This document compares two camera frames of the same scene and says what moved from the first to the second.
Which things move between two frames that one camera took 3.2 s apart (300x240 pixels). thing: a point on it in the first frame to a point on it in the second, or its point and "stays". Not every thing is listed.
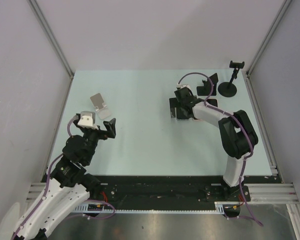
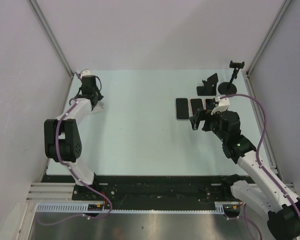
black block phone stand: x=206 y=90 stays
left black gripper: x=110 y=127 to x=100 y=97
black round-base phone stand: x=227 y=89 stays
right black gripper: x=195 y=97 to x=203 y=115
